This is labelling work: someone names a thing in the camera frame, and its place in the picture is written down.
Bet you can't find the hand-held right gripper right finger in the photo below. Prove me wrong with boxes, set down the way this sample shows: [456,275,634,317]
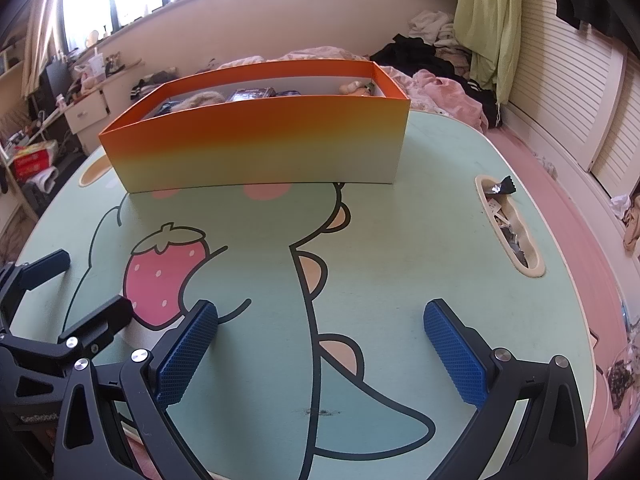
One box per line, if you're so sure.
[422,298,588,480]

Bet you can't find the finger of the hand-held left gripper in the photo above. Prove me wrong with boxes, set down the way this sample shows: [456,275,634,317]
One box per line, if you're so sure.
[0,249,71,321]
[56,295,135,358]

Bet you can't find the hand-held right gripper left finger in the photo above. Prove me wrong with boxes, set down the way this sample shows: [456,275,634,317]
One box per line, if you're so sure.
[52,299,220,480]

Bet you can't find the orange cardboard box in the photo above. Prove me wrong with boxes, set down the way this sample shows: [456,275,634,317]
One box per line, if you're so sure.
[98,59,412,194]

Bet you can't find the green cartoon print desktop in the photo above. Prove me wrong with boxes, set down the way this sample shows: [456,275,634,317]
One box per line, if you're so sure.
[7,110,598,480]

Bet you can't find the red and white pack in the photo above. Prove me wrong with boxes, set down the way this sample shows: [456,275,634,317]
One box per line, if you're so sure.
[12,140,60,181]

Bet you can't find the dark foil wrappers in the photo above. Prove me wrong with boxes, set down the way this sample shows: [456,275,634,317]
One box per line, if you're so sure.
[500,227,532,268]

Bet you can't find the white drawer cabinet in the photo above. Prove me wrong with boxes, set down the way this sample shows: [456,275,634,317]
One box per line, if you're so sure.
[64,80,118,136]

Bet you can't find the striped clothes pile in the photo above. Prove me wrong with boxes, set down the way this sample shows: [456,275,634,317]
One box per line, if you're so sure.
[131,71,178,98]

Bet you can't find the beige fluffy pompom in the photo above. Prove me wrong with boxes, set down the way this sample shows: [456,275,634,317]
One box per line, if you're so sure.
[172,89,228,111]

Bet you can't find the beige curtain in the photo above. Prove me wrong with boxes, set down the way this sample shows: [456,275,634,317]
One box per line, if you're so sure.
[22,0,66,96]

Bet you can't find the pink patterned blanket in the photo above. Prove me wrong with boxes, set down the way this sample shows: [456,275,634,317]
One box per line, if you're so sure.
[207,46,488,133]

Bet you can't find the dark brown packet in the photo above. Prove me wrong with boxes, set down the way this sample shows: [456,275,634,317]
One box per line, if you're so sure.
[226,87,277,103]

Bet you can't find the small doll figure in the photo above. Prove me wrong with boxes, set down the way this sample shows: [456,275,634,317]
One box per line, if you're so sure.
[339,79,376,97]

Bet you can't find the white louvered closet door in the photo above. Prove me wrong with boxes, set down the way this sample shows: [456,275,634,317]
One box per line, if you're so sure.
[507,0,640,196]

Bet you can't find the black clothes pile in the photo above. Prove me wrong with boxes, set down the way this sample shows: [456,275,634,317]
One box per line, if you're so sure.
[370,34,503,128]

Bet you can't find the white clothes pile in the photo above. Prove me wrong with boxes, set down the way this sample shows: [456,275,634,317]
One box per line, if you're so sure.
[407,9,463,46]

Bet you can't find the light green hanging garment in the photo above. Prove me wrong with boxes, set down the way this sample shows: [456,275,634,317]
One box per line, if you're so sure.
[452,0,523,106]

